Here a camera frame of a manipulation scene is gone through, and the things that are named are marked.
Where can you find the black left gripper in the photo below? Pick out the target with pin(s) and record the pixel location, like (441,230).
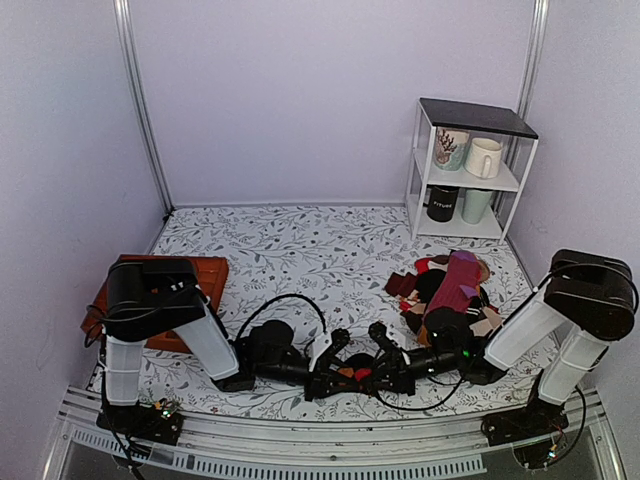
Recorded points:
(323,381)

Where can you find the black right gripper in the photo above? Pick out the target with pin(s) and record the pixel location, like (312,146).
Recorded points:
(395,371)

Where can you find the black red orange argyle sock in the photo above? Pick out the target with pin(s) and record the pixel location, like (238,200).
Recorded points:
(355,374)

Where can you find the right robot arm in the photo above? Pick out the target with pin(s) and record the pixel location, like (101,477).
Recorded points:
(595,293)

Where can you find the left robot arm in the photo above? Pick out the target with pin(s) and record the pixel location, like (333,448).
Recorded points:
(152,296)

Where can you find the magenta striped sock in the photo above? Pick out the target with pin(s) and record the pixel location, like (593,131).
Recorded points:
(460,290)

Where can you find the dark red sock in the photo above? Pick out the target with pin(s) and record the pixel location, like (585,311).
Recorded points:
(402,287)

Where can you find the brown wooden compartment tray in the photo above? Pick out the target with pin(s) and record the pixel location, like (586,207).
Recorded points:
(211,273)

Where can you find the floral table mat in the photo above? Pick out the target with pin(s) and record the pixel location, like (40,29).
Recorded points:
(319,268)

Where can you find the black mug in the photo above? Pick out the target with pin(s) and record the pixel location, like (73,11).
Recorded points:
(442,202)

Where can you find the pale green mug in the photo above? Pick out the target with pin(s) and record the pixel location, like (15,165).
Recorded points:
(476,202)

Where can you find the white metal shelf rack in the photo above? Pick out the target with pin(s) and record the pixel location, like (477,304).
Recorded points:
(519,142)

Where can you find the cream white mug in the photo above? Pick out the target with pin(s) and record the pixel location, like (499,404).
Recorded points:
(484,158)

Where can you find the floral patterned mug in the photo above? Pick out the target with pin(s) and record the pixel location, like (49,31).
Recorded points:
(451,148)

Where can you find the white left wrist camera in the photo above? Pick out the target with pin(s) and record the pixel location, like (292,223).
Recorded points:
(326,346)

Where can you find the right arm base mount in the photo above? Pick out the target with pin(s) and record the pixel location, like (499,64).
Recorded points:
(539,424)

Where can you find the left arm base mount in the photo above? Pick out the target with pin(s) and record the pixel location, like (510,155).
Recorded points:
(158,423)

